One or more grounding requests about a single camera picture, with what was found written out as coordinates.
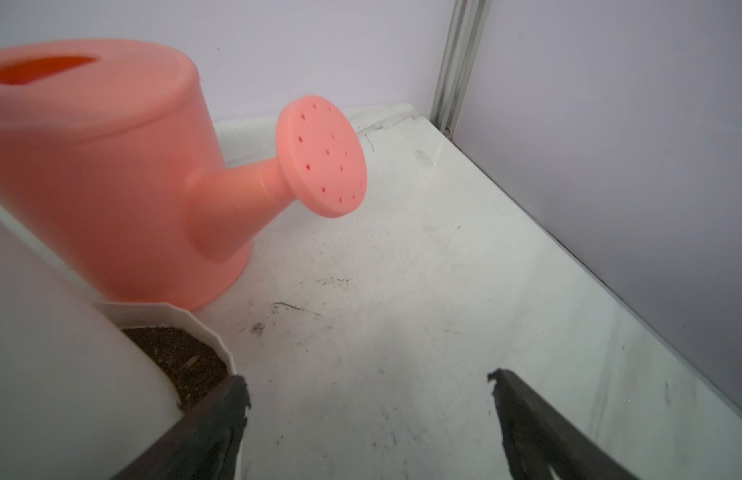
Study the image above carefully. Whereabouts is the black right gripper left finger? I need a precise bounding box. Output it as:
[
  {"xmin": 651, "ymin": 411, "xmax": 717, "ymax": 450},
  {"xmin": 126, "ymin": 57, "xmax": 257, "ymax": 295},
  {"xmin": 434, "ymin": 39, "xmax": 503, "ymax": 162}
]
[{"xmin": 115, "ymin": 375, "xmax": 251, "ymax": 479}]

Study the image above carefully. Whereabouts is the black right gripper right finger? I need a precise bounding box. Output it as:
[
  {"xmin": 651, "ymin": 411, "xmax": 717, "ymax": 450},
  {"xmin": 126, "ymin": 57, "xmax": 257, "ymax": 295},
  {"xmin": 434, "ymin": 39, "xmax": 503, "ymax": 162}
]
[{"xmin": 487, "ymin": 369, "xmax": 637, "ymax": 480}]

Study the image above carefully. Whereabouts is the potted green plant white pot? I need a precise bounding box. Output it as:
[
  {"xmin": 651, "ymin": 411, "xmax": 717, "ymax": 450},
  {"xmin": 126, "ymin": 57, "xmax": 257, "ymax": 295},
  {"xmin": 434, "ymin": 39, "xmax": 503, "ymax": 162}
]
[{"xmin": 0, "ymin": 207, "xmax": 236, "ymax": 479}]

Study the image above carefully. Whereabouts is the pink watering can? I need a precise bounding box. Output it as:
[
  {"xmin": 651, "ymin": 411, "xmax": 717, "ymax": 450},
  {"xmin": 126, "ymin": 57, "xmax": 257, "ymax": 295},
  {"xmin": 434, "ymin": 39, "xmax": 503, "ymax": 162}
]
[{"xmin": 0, "ymin": 39, "xmax": 368, "ymax": 310}]

